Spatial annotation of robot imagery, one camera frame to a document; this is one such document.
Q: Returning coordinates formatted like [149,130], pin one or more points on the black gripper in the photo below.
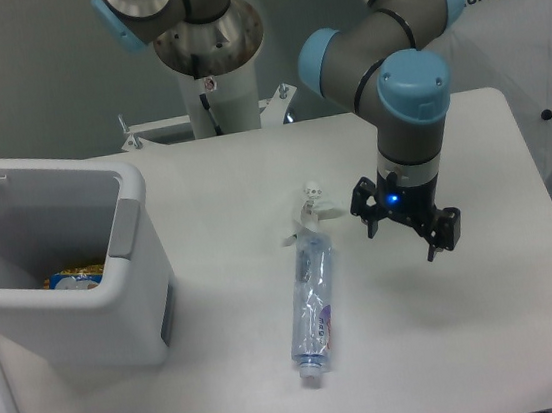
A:
[411,206]

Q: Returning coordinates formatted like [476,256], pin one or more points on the white plastic wrapper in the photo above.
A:
[311,205]

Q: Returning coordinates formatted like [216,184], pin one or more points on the clear plastic water bottle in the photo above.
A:
[312,299]

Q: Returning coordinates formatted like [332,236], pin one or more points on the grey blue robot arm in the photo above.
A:
[381,70]

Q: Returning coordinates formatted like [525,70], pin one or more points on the white plastic trash can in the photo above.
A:
[59,214]

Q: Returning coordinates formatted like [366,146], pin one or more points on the white open umbrella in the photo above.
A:
[507,45]

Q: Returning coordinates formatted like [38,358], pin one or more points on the blue gold snack bag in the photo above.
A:
[77,278]

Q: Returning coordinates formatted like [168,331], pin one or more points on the white metal base bracket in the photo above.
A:
[274,111]

